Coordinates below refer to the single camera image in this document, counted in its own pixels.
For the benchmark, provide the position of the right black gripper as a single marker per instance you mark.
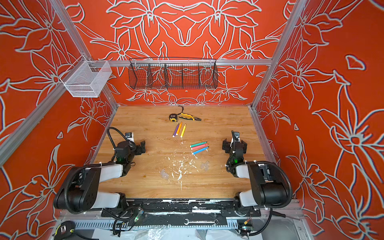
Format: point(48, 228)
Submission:
point(234, 144)

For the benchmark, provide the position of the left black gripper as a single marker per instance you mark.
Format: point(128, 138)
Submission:
point(139, 147)

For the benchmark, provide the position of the clear pen cap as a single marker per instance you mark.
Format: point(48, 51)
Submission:
point(164, 174)
point(205, 166)

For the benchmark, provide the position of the orange marker pen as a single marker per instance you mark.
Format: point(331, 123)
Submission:
point(179, 129)

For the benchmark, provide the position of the yellow marker pen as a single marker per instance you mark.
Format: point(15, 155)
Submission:
point(183, 131)

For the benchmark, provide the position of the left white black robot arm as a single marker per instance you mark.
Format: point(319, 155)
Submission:
point(80, 191)

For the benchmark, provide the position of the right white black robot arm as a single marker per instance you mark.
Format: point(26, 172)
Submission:
point(270, 185)

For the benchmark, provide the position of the blue marker pen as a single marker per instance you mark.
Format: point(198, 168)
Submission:
point(200, 150)

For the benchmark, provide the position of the purple marker pen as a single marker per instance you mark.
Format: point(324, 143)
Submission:
point(174, 133)

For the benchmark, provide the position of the pink marker pen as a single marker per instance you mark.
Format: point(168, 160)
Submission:
point(199, 147)

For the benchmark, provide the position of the green marker pen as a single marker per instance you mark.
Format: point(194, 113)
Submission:
point(197, 144)

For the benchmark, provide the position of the yellow black tape measure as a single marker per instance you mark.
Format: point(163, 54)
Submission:
point(173, 117)

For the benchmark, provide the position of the black screwdriver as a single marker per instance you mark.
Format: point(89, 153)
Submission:
point(277, 214)

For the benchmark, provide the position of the silver wrench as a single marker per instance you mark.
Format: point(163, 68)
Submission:
point(211, 222)

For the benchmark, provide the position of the black tape measure foreground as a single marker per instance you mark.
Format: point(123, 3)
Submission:
point(64, 230)

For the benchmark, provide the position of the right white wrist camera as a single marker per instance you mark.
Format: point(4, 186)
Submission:
point(236, 136)

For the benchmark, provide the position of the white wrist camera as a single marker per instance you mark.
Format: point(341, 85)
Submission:
point(236, 136)
point(129, 136)

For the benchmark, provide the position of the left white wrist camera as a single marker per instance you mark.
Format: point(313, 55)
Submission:
point(129, 136)

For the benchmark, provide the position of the black wire wall basket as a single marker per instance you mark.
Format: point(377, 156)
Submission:
point(175, 74)

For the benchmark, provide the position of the clear plastic wall bin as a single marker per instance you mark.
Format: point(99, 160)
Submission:
point(87, 78)

